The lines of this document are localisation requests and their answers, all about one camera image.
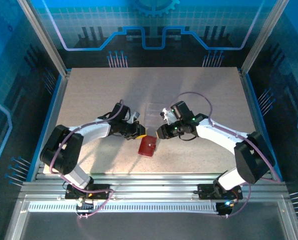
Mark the aluminium upright post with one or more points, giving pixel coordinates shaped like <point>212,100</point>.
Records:
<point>263,37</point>
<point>45,37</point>

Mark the aluminium table side rail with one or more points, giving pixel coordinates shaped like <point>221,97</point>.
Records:
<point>256,125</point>
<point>53,125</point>

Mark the aluminium rail beam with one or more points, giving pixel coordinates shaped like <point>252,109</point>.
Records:
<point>151,185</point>

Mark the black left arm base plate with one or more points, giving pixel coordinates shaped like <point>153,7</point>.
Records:
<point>101,191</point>

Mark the red leather card holder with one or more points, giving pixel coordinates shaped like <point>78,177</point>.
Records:
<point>147,147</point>

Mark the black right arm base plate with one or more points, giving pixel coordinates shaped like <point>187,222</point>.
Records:
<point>206,191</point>

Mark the small black control box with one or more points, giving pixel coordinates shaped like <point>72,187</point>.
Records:
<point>85,205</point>
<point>223,208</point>

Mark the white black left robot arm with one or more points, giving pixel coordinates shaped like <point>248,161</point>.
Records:
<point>93,130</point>

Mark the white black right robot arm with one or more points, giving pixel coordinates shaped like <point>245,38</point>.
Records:
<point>213,132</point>

